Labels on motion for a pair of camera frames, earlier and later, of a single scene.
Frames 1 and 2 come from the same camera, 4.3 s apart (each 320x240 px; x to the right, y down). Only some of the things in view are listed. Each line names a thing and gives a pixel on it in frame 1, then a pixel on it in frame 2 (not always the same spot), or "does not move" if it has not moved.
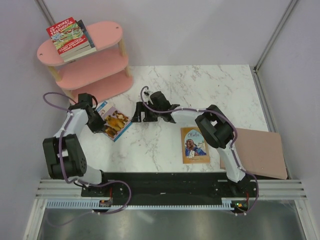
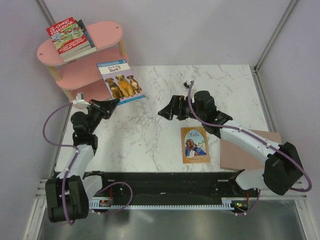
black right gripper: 140,107 to 174,107
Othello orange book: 194,149 does not move
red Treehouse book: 67,37 does not move
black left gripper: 99,126 to 106,108
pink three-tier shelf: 101,74 does not move
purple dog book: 115,123 to 120,81
